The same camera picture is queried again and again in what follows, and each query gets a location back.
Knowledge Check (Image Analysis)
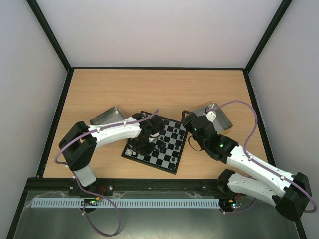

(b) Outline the black chess pieces pile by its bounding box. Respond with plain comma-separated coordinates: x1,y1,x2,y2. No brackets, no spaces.
156,141,166,153

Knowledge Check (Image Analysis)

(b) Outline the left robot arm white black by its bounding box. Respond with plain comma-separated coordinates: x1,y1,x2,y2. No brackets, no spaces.
54,111,165,187

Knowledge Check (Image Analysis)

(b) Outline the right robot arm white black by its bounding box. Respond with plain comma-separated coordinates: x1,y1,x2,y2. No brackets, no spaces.
181,111,312,222

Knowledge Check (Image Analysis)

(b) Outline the white chess piece row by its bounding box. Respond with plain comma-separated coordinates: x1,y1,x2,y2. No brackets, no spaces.
127,120,150,155

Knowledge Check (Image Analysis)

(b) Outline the black silver chess board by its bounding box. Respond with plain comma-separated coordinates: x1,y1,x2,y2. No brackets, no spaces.
121,117,188,175

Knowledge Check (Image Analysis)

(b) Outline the gold tin box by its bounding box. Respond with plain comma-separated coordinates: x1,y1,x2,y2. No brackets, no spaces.
194,102,233,134

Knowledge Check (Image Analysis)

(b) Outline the silver tin lid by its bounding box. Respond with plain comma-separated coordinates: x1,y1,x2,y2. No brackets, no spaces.
89,106,126,125

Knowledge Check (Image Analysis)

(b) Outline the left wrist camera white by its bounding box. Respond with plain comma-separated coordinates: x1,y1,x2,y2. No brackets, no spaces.
149,132,160,142

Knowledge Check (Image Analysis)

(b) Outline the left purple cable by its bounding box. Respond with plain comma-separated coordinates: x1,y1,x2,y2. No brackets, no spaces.
54,108,160,195

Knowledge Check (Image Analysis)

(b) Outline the black aluminium frame rail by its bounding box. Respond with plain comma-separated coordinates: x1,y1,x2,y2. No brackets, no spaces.
23,177,238,198

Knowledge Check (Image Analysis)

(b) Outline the light blue cable duct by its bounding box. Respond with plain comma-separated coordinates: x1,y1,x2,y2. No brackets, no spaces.
29,198,220,209

